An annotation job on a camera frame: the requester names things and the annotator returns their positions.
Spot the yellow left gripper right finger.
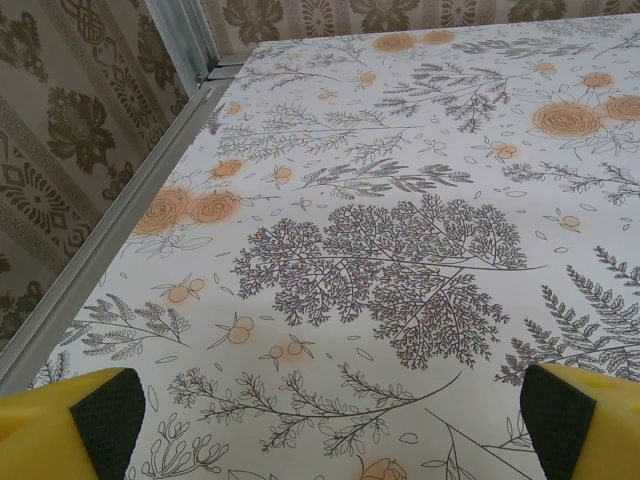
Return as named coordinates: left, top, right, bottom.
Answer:
left=519, top=363, right=640, bottom=480

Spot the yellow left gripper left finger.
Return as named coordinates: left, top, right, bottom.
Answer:
left=0, top=367, right=146, bottom=480

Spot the floral tablecloth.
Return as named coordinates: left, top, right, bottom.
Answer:
left=27, top=13, right=640, bottom=480

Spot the aluminium side rail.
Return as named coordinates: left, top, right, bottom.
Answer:
left=0, top=82, right=229, bottom=391

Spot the short aluminium cross rail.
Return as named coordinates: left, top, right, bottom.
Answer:
left=207, top=52, right=251, bottom=84

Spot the aluminium frame post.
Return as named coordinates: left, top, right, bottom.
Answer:
left=147, top=0, right=224, bottom=74

